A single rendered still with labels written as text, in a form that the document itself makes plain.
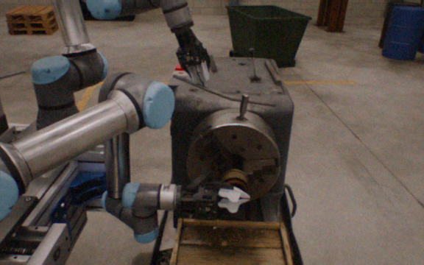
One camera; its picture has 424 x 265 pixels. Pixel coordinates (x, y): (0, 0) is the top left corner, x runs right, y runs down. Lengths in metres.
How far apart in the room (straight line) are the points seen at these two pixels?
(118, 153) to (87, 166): 0.25
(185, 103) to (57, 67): 0.43
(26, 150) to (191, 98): 0.68
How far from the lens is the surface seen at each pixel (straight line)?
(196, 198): 1.03
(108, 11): 0.98
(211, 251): 1.18
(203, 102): 1.28
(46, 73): 1.23
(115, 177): 1.12
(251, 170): 1.14
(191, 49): 1.04
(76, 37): 1.32
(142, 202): 1.04
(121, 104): 0.86
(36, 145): 0.78
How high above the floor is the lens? 1.72
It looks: 27 degrees down
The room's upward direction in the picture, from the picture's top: 2 degrees clockwise
